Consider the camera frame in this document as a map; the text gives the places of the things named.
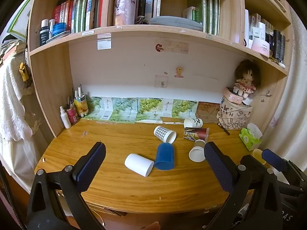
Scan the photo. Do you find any grey checkered paper cup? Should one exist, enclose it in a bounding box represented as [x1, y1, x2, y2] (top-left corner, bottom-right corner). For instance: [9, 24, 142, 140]
[153, 126, 177, 144]

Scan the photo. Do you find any yellow small cup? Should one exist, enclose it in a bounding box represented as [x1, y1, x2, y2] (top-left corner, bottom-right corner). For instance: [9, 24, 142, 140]
[252, 149, 266, 165]

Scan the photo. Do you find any brown banded paper cup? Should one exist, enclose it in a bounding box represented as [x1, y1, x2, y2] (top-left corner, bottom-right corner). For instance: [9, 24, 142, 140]
[189, 139, 206, 163]

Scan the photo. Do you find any plain white paper cup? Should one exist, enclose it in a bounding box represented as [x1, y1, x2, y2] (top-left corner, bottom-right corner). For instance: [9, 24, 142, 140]
[124, 153, 154, 177]

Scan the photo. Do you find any white printed paper cup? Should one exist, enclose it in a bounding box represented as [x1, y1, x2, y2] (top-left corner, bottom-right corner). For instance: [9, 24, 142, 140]
[184, 118, 203, 128]

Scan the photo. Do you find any blue plastic cup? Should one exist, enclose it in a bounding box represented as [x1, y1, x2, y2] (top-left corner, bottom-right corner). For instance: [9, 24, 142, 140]
[154, 143, 174, 170]

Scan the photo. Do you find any green tissue pack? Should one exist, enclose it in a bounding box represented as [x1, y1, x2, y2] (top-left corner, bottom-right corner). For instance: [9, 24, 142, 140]
[239, 122, 263, 151]

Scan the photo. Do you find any white lace cloth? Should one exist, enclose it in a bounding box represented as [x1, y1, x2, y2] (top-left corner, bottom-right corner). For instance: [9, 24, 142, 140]
[1, 56, 37, 193]

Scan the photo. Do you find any black pen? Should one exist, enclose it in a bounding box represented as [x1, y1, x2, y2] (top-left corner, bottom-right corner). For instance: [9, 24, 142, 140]
[217, 123, 230, 136]

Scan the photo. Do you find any white spray bottle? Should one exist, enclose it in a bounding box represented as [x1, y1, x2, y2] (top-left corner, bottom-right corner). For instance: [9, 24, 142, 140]
[60, 106, 71, 129]

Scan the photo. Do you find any printed fabric storage bag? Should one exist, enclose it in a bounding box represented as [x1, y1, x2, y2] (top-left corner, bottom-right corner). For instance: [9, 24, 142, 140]
[216, 96, 253, 130]

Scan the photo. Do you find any red pen holder can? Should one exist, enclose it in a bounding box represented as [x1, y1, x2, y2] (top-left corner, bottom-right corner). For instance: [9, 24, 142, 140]
[65, 96, 78, 125]

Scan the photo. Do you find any brown haired doll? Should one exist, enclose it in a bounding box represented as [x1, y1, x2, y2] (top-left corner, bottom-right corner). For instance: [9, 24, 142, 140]
[233, 60, 261, 99]

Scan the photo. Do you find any green leaf paper strip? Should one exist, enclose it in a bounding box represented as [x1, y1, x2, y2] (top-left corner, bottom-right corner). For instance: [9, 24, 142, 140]
[85, 97, 199, 124]

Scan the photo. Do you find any wooden bookshelf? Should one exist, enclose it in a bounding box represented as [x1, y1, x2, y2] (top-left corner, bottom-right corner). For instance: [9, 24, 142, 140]
[28, 0, 292, 136]

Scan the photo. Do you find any dark cosmetic bottle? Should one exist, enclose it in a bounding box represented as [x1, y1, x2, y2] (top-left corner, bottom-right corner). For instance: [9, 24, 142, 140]
[40, 19, 50, 46]

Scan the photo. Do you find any blue lidded jar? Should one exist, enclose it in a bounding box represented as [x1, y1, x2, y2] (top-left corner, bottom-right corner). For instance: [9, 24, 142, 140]
[52, 22, 67, 36]

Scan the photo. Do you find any grey cushion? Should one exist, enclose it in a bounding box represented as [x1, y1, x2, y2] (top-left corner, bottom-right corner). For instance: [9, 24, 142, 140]
[150, 16, 203, 32]

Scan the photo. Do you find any pink floral roll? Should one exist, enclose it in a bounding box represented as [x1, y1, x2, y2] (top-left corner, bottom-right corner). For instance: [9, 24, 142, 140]
[113, 0, 136, 26]

